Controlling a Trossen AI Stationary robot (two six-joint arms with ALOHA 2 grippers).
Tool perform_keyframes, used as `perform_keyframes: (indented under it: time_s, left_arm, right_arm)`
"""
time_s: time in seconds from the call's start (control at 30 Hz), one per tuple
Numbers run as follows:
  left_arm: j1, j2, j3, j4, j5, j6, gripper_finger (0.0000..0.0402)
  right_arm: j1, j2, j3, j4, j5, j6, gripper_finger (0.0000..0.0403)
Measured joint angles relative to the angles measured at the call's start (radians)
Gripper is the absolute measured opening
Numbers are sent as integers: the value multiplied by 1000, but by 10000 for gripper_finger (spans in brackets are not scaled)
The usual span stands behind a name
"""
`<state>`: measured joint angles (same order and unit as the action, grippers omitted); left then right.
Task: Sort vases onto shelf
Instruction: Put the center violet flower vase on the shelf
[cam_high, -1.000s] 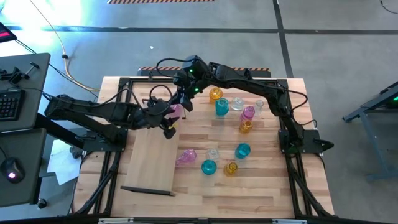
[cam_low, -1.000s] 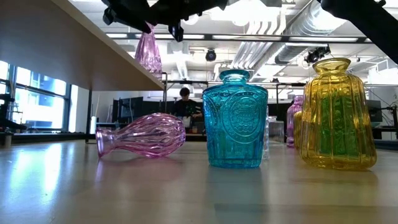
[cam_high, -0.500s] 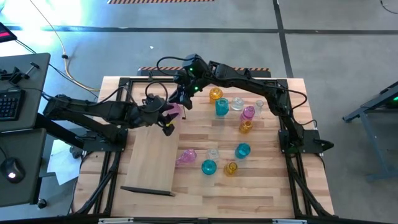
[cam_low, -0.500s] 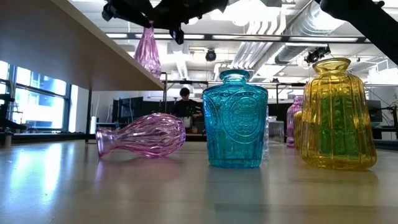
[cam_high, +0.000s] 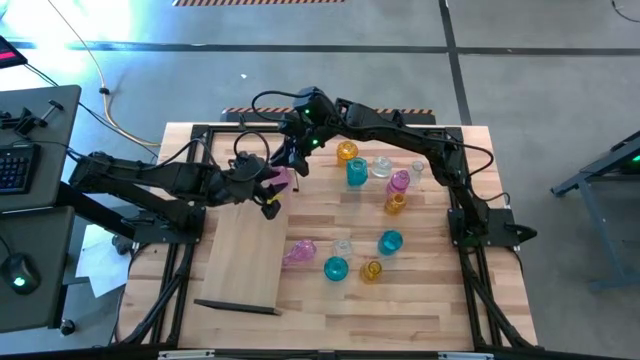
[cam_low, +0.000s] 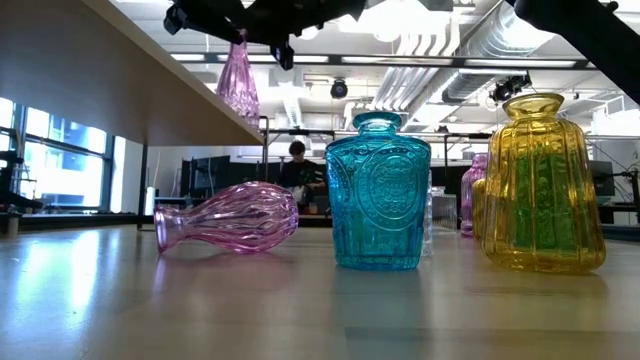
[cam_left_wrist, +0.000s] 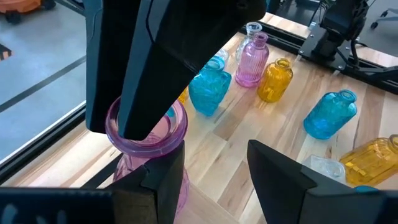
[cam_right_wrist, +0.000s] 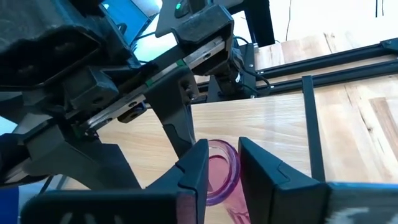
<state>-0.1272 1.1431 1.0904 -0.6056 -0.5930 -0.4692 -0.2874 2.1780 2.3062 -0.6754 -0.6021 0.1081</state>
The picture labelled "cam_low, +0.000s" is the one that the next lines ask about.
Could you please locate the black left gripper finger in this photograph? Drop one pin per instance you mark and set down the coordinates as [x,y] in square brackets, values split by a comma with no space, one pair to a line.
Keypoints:
[215,20]
[170,20]

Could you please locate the pink flared diamond-cut vase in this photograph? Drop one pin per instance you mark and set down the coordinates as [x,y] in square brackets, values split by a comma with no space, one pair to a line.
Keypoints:
[237,85]

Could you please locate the pink wavy-ribbed glass vase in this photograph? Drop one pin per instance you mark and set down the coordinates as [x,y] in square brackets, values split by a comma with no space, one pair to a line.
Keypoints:
[235,217]

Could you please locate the teal medallion-embossed glass jar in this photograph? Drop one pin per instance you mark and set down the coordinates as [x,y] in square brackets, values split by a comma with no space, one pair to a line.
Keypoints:
[377,200]

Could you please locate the yellow large fluted vase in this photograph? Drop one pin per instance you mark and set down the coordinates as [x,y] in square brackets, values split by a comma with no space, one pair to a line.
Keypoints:
[500,210]

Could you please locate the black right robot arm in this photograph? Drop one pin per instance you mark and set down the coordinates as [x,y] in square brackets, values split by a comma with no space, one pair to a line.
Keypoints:
[590,35]

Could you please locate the wooden shelf board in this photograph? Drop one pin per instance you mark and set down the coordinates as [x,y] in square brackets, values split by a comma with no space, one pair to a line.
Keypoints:
[100,75]

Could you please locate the black monitor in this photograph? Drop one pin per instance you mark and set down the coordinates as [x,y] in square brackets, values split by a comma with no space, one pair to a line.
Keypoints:
[212,172]

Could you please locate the person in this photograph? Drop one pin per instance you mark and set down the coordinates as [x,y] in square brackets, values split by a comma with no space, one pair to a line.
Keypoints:
[300,175]

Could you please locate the white cylinder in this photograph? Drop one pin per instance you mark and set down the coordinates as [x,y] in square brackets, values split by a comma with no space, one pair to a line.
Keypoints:
[150,200]

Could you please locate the large window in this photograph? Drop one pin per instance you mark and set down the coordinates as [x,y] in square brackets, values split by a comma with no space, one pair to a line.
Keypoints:
[65,170]

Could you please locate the black clamp-mounted light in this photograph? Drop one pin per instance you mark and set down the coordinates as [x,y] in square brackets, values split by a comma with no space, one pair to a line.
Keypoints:
[505,91]

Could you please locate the black background equipment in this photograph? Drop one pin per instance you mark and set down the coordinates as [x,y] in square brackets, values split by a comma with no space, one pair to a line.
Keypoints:
[12,199]

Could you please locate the pink ribbed glass bottle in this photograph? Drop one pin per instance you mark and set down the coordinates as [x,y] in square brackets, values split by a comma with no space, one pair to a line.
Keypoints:
[470,190]

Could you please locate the clear square glass bottle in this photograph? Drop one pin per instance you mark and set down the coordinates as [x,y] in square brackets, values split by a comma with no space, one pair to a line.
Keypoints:
[445,212]

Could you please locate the yellow ribbed glass bottle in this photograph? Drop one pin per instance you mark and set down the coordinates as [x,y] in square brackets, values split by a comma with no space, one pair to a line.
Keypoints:
[478,210]

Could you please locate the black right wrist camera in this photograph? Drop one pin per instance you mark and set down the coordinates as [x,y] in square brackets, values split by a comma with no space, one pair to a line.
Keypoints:
[283,56]

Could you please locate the black overhead camera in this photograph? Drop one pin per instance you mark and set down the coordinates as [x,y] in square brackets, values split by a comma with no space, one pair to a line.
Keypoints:
[339,90]

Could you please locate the black background rig frame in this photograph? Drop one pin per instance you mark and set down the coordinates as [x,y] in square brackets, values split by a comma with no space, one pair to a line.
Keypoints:
[300,132]

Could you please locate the silver ceiling duct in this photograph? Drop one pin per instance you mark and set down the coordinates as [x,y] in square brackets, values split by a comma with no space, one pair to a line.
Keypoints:
[495,30]

